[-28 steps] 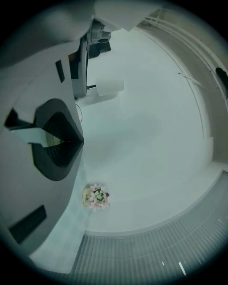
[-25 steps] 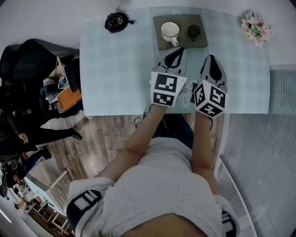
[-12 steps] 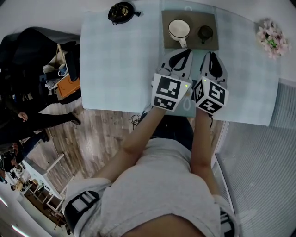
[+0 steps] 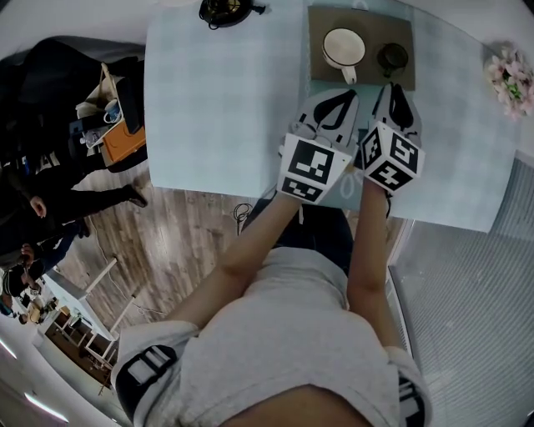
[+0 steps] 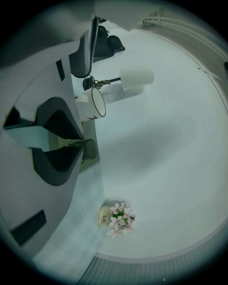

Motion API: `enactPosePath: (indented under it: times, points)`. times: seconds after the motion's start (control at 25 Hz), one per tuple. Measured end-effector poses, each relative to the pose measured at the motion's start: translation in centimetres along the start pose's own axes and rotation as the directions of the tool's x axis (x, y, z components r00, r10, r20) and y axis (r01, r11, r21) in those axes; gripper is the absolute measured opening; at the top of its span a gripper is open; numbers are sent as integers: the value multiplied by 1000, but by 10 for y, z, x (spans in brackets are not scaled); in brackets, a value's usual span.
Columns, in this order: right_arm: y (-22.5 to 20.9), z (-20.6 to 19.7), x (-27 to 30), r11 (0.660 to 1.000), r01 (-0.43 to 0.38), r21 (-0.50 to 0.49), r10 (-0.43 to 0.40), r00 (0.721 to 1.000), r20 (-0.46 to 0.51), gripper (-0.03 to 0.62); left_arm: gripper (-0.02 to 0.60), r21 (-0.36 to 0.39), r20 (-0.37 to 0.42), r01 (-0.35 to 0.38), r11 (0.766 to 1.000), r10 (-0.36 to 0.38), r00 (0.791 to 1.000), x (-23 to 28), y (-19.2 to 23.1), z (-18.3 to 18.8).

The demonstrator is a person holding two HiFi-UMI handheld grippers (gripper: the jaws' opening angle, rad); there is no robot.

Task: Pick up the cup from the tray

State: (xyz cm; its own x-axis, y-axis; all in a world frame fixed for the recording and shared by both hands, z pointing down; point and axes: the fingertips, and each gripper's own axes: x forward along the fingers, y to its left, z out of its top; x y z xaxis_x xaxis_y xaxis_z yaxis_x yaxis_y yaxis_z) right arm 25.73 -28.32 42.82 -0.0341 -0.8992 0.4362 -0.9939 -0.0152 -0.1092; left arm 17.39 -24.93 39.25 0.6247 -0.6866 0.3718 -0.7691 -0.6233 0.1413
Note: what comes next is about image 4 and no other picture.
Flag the white window blinds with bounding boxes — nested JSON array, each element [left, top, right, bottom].
[[387, 149, 534, 427]]

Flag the white desk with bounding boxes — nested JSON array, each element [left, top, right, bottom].
[[39, 256, 141, 368]]

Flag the white ceramic mug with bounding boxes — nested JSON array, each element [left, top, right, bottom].
[[320, 27, 368, 86]]

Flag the person's grey t-shirt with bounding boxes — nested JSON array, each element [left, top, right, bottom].
[[110, 245, 433, 427]]

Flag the person's right forearm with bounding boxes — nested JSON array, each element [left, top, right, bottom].
[[346, 183, 397, 350]]

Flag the orange box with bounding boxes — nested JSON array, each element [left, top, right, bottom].
[[101, 123, 148, 168]]

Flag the person's left forearm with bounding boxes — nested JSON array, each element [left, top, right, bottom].
[[166, 192, 302, 333]]

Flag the black round object on table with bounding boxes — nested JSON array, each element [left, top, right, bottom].
[[198, 0, 267, 31]]

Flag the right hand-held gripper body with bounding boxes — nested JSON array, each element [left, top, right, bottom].
[[360, 120, 427, 194]]

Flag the person's face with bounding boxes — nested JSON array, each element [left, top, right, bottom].
[[224, 383, 375, 427]]

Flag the pink flowers in pot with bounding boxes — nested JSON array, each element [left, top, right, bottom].
[[482, 40, 534, 123]]

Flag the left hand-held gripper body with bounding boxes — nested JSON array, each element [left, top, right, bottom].
[[277, 118, 356, 206]]

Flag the light blue tablecloth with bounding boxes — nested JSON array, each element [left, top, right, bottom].
[[144, 0, 523, 234]]

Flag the blue patterned white mug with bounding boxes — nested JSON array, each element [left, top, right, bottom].
[[103, 98, 123, 125]]

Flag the brown cardboard tray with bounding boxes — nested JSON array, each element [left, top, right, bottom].
[[307, 4, 417, 92]]

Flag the dark glass cup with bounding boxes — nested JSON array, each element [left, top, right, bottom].
[[375, 42, 411, 79]]

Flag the cream tote bag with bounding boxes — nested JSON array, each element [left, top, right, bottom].
[[74, 62, 126, 126]]

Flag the black left shoulder strap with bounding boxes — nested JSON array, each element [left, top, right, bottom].
[[114, 344, 179, 423]]

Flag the dark rectangular case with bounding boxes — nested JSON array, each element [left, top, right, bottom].
[[115, 77, 142, 135]]

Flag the black office chair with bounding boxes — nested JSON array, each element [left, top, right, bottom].
[[0, 35, 150, 176]]

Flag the black shoulder strap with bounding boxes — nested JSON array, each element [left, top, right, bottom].
[[398, 374, 427, 427], [114, 344, 179, 423]]

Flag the person's dark jeans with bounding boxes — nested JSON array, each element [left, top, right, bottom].
[[240, 198, 356, 277]]

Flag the black right shoulder strap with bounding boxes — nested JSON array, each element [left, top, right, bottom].
[[398, 374, 427, 427]]

